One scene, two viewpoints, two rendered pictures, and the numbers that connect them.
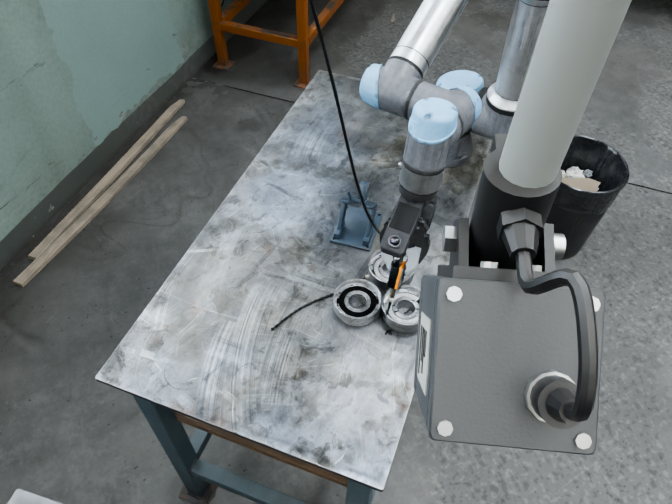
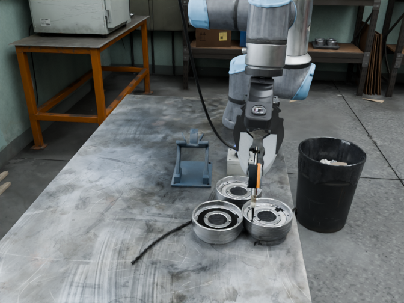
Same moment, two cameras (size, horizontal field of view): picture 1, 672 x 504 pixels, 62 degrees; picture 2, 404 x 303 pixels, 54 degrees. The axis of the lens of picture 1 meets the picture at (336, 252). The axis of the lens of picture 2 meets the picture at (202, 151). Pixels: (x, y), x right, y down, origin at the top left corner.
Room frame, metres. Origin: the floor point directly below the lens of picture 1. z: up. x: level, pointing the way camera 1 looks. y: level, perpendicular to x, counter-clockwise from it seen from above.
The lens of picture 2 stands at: (0.06, 0.14, 1.31)
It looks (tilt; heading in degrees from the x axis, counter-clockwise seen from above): 26 degrees down; 346
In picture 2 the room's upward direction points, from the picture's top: 1 degrees clockwise
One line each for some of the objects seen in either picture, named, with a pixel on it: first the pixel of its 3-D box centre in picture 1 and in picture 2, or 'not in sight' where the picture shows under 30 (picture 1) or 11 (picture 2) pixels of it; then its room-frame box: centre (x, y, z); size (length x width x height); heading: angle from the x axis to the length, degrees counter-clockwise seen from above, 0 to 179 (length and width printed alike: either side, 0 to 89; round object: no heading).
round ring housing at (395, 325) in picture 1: (405, 309); (266, 219); (0.68, -0.15, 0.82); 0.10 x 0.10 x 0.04
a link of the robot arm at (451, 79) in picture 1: (458, 100); (249, 75); (1.24, -0.31, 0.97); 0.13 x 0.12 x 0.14; 58
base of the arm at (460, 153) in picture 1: (448, 135); (244, 109); (1.25, -0.30, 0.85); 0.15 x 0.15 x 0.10
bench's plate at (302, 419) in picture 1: (341, 218); (175, 171); (0.98, -0.01, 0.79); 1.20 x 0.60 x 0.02; 161
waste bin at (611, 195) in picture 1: (565, 202); (325, 185); (1.66, -0.94, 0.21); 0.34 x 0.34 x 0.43
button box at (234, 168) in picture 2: not in sight; (240, 161); (0.94, -0.18, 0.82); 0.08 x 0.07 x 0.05; 161
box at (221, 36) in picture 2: not in sight; (214, 26); (4.27, -1.02, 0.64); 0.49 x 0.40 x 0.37; 76
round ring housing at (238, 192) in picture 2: (391, 270); (238, 194); (0.79, -0.13, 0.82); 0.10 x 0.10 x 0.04
